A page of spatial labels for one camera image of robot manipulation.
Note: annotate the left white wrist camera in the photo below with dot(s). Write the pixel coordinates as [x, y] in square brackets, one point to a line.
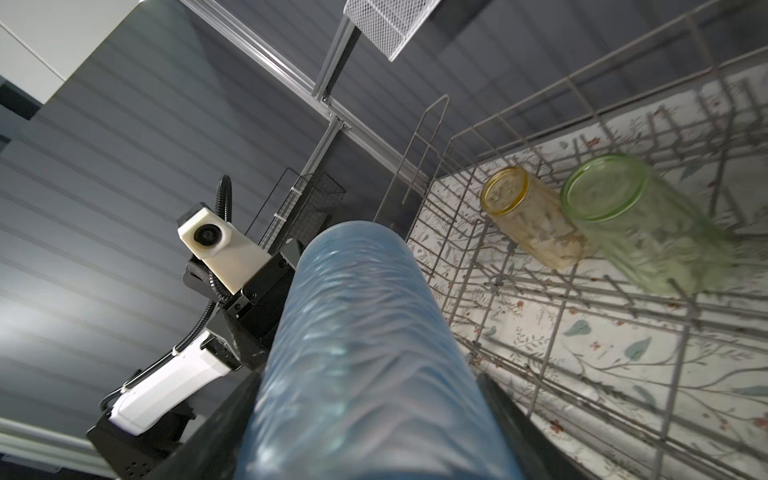
[232, 257]

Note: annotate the black wire wall basket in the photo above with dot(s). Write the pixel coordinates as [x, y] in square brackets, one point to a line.
[298, 207]

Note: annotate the green glass tumbler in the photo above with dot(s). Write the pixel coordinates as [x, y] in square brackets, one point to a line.
[655, 236]

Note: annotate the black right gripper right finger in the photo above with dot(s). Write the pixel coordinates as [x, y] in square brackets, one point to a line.
[537, 457]

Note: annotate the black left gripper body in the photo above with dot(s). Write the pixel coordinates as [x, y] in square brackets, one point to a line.
[252, 318]

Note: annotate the white mesh wall basket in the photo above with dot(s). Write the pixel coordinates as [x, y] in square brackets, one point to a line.
[389, 24]

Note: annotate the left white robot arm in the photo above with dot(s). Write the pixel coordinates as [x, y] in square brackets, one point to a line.
[142, 422]

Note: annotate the blue plastic tumbler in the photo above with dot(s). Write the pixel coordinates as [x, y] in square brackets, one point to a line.
[365, 379]

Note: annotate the grey wire dish rack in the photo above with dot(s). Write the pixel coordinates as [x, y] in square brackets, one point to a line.
[626, 383]

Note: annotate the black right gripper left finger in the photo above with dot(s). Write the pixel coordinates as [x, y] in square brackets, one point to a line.
[212, 451]

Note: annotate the yellow glass tumbler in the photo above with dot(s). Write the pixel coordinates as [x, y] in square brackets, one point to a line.
[531, 214]

